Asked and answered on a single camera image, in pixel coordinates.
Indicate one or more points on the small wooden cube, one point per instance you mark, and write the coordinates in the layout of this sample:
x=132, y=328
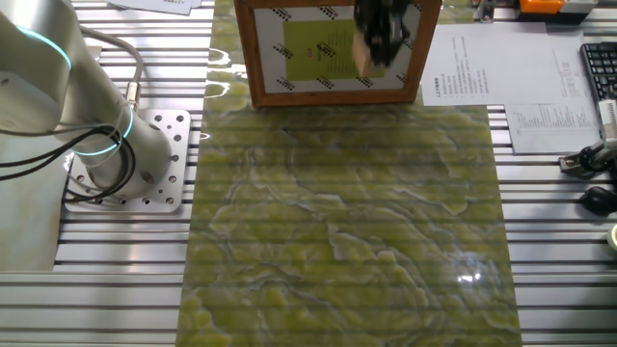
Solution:
x=360, y=55

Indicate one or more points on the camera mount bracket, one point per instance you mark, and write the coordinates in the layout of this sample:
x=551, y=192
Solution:
x=571, y=164

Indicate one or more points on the orange plastic block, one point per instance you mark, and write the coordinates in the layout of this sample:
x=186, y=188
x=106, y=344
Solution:
x=540, y=6

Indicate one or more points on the green marble pattern mat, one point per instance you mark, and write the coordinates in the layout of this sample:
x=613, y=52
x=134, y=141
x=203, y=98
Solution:
x=337, y=217

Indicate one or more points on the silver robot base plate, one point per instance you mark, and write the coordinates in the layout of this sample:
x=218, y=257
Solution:
x=178, y=144

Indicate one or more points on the black computer keyboard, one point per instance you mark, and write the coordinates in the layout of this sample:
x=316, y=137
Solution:
x=602, y=67

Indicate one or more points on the black round object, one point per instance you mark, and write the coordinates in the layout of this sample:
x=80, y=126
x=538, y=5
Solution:
x=600, y=200

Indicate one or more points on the dark metal bracket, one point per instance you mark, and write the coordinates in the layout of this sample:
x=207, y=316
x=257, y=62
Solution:
x=486, y=9

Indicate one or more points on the pale tape roll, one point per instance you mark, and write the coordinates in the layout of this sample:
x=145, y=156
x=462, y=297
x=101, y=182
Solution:
x=613, y=237

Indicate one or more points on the wooden picture frame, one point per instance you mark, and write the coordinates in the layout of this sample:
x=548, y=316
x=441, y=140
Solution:
x=299, y=48

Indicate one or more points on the printed white paper sheet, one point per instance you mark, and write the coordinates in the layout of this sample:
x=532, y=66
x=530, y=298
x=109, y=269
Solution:
x=482, y=62
x=154, y=5
x=554, y=130

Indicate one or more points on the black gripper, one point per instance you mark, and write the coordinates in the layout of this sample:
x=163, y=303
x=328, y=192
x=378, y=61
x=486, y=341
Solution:
x=383, y=12

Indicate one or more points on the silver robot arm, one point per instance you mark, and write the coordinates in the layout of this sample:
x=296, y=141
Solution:
x=29, y=87

